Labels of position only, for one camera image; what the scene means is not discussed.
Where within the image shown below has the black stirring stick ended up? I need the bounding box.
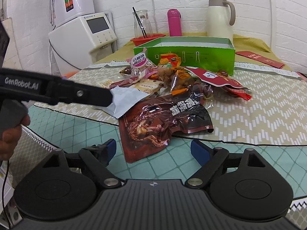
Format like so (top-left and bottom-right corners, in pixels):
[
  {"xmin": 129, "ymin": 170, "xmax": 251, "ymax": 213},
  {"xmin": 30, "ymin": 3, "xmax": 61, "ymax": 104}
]
[{"xmin": 132, "ymin": 7, "xmax": 147, "ymax": 38}]

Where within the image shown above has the pink label snack bag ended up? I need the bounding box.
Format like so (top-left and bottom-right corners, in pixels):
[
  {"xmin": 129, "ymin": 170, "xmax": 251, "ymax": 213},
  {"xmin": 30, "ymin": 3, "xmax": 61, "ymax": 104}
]
[{"xmin": 119, "ymin": 48, "xmax": 158, "ymax": 80}]

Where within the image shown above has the glass carafe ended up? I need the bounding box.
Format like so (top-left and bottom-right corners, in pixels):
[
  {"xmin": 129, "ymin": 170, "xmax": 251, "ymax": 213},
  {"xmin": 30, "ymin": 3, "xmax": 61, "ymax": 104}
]
[{"xmin": 133, "ymin": 9, "xmax": 153, "ymax": 37}]

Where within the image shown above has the beige chevron table mat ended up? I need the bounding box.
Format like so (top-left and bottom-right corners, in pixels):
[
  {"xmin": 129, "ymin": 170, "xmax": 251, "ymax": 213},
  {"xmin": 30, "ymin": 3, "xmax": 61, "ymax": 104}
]
[{"xmin": 30, "ymin": 68, "xmax": 306, "ymax": 146}]

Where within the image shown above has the orange snack bag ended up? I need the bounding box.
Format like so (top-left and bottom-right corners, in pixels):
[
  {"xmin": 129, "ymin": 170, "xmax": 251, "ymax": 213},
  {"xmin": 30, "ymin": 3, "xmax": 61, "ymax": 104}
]
[{"xmin": 157, "ymin": 53, "xmax": 195, "ymax": 95}]

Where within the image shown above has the cream thermos jug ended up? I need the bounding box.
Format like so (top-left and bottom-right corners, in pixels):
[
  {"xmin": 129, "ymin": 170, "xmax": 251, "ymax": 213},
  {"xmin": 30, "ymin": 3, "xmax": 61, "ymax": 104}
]
[{"xmin": 207, "ymin": 0, "xmax": 236, "ymax": 43}]

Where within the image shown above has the white foil snack packet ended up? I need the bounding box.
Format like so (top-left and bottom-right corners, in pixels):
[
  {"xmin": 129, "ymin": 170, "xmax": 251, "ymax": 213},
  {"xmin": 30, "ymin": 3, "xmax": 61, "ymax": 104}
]
[{"xmin": 94, "ymin": 86, "xmax": 149, "ymax": 119}]

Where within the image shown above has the red white snack bag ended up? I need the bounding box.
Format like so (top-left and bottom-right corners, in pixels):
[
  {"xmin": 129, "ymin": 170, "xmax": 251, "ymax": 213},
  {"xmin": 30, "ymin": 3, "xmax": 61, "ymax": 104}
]
[{"xmin": 184, "ymin": 67, "xmax": 252, "ymax": 101}]

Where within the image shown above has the dark brown snack pouch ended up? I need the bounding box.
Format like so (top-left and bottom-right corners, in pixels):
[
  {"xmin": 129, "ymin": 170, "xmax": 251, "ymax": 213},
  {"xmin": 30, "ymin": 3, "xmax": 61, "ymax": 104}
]
[{"xmin": 119, "ymin": 93, "xmax": 214, "ymax": 163}]

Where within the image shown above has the green cardboard box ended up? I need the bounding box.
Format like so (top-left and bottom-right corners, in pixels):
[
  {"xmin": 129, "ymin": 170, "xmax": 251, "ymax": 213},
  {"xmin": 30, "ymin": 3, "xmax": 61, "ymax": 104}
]
[{"xmin": 134, "ymin": 36, "xmax": 235, "ymax": 76}]

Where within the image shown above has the white wall cable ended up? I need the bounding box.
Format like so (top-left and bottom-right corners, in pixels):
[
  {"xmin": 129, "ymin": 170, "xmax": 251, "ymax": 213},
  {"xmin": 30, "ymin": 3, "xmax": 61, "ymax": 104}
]
[{"xmin": 147, "ymin": 0, "xmax": 159, "ymax": 35}]

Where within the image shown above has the red envelope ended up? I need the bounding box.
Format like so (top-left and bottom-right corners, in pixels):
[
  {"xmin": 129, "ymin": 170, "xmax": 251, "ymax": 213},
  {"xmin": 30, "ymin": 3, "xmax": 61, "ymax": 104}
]
[{"xmin": 236, "ymin": 51, "xmax": 285, "ymax": 69}]

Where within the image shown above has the white screen appliance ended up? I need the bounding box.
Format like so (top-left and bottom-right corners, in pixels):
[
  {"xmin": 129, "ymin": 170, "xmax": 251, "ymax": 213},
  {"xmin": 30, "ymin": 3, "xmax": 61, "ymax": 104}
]
[{"xmin": 48, "ymin": 12, "xmax": 117, "ymax": 75}]

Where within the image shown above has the red plastic basket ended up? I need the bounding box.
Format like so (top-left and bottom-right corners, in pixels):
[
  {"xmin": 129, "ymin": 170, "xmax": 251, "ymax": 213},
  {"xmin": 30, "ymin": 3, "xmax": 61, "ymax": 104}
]
[{"xmin": 131, "ymin": 33, "xmax": 166, "ymax": 47}]

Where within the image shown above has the white water purifier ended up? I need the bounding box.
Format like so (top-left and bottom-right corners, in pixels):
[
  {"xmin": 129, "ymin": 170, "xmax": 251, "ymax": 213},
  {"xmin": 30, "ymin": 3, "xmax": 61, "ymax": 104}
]
[{"xmin": 50, "ymin": 0, "xmax": 95, "ymax": 28}]

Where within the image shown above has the person's left hand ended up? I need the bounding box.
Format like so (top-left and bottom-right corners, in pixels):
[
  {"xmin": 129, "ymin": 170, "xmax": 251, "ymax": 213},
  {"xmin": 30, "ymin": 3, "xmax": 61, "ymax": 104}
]
[{"xmin": 0, "ymin": 115, "xmax": 31, "ymax": 161}]

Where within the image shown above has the pink thermos bottle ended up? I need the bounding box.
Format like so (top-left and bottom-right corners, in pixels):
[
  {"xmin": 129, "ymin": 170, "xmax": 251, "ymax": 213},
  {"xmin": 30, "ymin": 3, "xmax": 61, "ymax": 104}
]
[{"xmin": 167, "ymin": 9, "xmax": 182, "ymax": 36}]

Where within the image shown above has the teal diamond pattern mat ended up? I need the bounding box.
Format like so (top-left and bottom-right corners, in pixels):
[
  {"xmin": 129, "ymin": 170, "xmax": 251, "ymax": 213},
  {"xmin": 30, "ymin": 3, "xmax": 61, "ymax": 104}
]
[{"xmin": 29, "ymin": 106, "xmax": 306, "ymax": 197}]

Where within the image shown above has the beige cookie snack packet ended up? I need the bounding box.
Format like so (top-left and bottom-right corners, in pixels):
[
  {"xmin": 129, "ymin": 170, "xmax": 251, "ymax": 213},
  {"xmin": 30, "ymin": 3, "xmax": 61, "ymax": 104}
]
[{"xmin": 97, "ymin": 77, "xmax": 165, "ymax": 95}]

